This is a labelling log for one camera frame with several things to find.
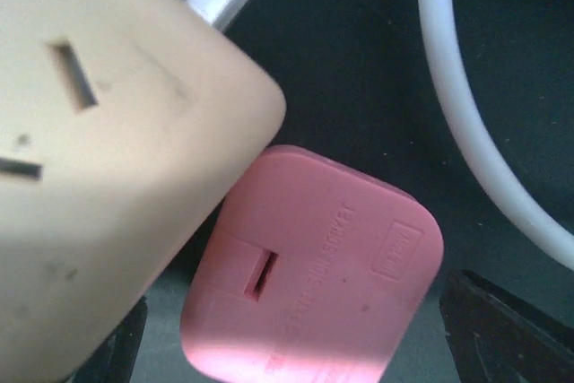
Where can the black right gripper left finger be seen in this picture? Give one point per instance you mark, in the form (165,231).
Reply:
(114,360)

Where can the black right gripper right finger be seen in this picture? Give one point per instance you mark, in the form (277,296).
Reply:
(494,336)

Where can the pink plug adapter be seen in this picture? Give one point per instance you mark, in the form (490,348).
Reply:
(313,273)

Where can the beige cube plug adapter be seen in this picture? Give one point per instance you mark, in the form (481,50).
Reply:
(123,124)

